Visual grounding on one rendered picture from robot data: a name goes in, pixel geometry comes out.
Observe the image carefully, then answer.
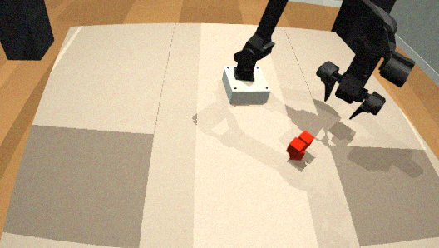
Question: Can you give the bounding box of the red cube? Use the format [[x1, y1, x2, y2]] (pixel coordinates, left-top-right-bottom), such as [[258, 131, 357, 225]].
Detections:
[[286, 137, 306, 159], [298, 131, 315, 151], [289, 151, 305, 161]]

